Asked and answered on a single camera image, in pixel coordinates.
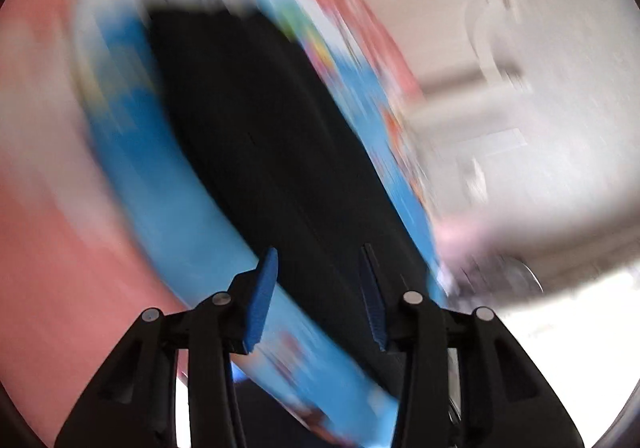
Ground colourful printed play mat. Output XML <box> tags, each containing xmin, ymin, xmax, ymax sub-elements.
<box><xmin>0</xmin><ymin>0</ymin><xmax>453</xmax><ymax>448</ymax></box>

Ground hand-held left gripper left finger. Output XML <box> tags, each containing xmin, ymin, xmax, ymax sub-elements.
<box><xmin>54</xmin><ymin>247</ymin><xmax>279</xmax><ymax>448</ymax></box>

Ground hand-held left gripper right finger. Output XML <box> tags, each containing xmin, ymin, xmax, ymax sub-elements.
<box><xmin>358</xmin><ymin>244</ymin><xmax>586</xmax><ymax>448</ymax></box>

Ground black pants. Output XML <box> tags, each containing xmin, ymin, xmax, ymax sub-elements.
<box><xmin>145</xmin><ymin>2</ymin><xmax>442</xmax><ymax>381</ymax></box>

